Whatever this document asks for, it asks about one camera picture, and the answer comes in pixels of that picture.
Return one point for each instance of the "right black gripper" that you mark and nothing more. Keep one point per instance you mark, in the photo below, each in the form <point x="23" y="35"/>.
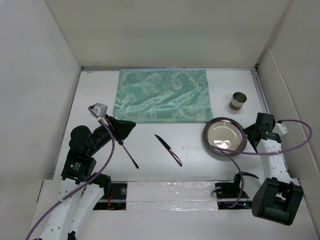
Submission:
<point x="248" y="131"/>

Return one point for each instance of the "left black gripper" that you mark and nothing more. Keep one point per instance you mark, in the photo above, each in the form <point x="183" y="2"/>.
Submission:
<point x="120" y="129"/>

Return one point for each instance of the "round plate with dark rim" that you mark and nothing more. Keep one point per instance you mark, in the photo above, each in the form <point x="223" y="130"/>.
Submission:
<point x="224" y="133"/>

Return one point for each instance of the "green patterned cloth placemat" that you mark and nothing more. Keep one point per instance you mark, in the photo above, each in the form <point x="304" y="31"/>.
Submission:
<point x="163" y="96"/>

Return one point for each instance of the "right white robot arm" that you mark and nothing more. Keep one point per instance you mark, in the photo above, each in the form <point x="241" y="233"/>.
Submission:
<point x="276" y="198"/>

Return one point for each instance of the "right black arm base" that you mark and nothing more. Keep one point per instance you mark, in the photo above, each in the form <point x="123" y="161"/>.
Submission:
<point x="226" y="193"/>

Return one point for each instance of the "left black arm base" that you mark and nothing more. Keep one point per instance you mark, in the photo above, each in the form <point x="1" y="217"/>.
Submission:
<point x="115" y="199"/>

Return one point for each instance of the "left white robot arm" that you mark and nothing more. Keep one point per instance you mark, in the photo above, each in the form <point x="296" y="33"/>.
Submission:
<point x="80" y="187"/>

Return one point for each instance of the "black metal fork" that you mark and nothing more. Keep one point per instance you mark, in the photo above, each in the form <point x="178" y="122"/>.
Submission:
<point x="132" y="159"/>

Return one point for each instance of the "metal cup with white band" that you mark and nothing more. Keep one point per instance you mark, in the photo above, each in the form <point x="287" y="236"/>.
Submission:
<point x="237" y="101"/>

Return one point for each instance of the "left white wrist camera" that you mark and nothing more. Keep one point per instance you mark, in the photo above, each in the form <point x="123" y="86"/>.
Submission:
<point x="98" y="110"/>

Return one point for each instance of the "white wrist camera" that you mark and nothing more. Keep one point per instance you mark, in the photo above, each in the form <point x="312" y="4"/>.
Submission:
<point x="98" y="110"/>
<point x="280" y="129"/>

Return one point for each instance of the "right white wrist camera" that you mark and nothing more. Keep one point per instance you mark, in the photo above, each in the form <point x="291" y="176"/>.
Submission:
<point x="280" y="129"/>

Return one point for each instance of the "black handled table knife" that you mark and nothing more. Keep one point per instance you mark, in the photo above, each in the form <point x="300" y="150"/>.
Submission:
<point x="169" y="149"/>

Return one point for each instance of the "aluminium table edge rail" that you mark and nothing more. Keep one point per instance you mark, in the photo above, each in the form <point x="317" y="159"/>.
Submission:
<point x="267" y="112"/>

